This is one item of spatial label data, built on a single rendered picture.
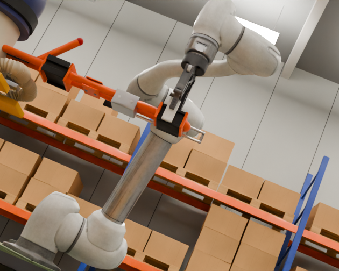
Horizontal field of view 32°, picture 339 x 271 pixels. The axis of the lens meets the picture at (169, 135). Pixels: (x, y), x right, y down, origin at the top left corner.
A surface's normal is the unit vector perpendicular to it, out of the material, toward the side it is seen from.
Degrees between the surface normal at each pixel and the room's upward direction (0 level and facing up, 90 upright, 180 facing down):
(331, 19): 180
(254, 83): 90
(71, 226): 86
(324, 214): 90
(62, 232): 98
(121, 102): 90
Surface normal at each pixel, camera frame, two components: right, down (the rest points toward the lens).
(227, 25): 0.43, -0.09
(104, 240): 0.18, 0.16
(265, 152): 0.03, -0.33
